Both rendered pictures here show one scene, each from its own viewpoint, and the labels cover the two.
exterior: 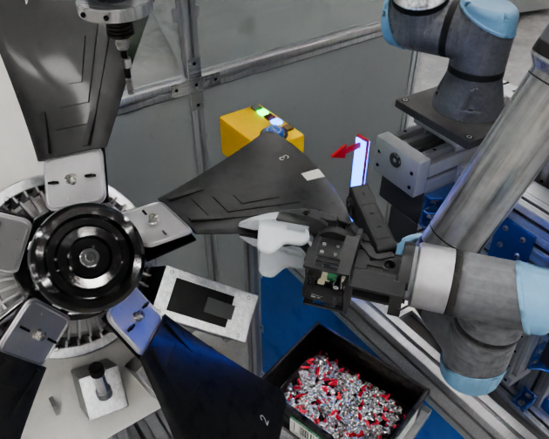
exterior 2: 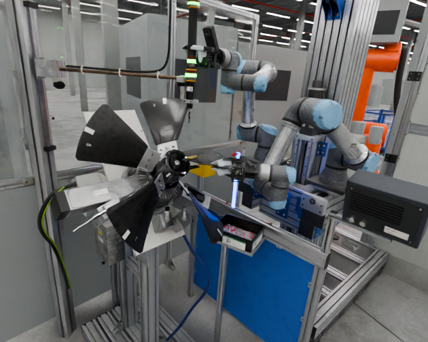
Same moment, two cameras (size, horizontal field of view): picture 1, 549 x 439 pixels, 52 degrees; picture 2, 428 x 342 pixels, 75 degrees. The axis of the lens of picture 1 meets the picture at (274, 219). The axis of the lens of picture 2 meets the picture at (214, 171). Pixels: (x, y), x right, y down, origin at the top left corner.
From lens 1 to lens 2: 0.67 m
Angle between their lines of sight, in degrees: 22
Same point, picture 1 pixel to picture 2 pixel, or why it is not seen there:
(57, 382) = not seen: hidden behind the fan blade
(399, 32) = (242, 134)
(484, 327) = (279, 182)
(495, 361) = (282, 194)
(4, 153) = not seen: hidden behind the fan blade
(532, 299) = (289, 172)
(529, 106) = (282, 131)
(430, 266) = (264, 166)
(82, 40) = (170, 115)
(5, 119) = not seen: hidden behind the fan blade
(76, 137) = (168, 137)
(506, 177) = (279, 150)
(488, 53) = (269, 140)
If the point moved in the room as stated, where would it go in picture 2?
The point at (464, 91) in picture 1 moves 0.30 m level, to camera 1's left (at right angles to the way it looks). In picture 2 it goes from (263, 152) to (219, 150)
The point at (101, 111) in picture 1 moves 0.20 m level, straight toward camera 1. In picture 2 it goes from (176, 131) to (195, 141)
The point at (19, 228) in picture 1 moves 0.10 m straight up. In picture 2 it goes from (157, 155) to (157, 131)
